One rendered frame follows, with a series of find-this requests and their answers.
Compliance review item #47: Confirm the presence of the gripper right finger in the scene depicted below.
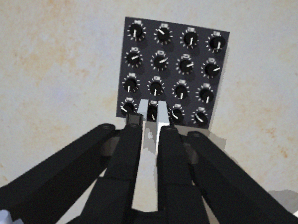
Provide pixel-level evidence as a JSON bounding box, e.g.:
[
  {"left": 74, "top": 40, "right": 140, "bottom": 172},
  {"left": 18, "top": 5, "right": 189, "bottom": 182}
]
[{"left": 155, "top": 101, "right": 298, "bottom": 224}]

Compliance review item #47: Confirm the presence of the black knob box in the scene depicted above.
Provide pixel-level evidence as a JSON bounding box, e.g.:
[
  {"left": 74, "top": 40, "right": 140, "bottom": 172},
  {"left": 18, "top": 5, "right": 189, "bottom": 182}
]
[{"left": 116, "top": 17, "right": 230, "bottom": 129}]

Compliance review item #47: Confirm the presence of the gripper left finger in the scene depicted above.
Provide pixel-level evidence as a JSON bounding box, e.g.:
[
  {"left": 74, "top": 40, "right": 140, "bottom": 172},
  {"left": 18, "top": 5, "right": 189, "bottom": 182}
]
[{"left": 0, "top": 99, "right": 148, "bottom": 224}]

